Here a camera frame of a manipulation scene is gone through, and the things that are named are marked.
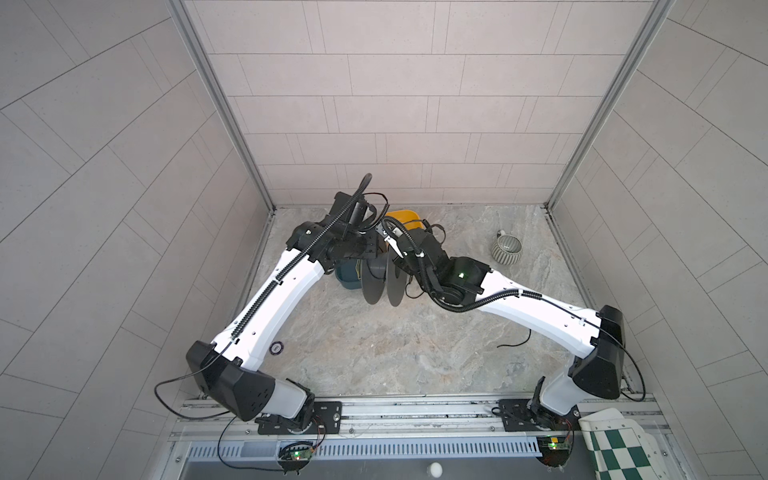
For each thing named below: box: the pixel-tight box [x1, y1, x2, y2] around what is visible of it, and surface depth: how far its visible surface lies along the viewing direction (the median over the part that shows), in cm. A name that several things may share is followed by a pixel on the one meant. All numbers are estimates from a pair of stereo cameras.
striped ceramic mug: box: [491, 229, 522, 266], surface depth 104 cm
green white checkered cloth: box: [578, 408, 667, 480], surface depth 68 cm
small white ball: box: [430, 462, 443, 478], surface depth 60 cm
